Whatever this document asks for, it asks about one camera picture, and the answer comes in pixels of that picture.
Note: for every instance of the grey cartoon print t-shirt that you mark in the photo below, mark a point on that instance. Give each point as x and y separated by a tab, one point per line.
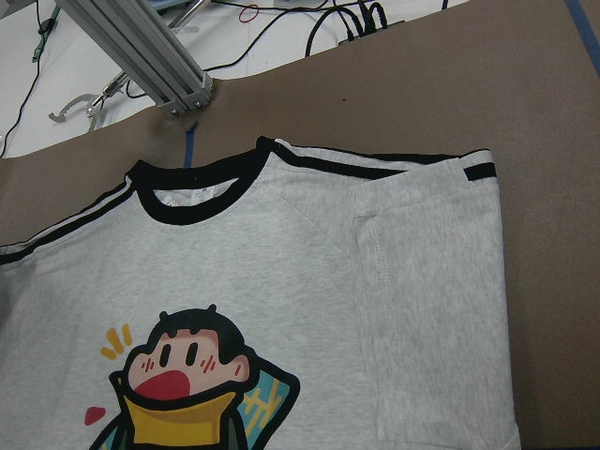
286	298

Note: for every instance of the red rubber band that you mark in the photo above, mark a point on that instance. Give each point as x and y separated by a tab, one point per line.
248	13

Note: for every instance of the white reacher grabber tool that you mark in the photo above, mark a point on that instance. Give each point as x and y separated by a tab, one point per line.
93	104

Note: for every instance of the aluminium frame post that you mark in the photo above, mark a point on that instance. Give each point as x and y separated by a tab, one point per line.
146	48

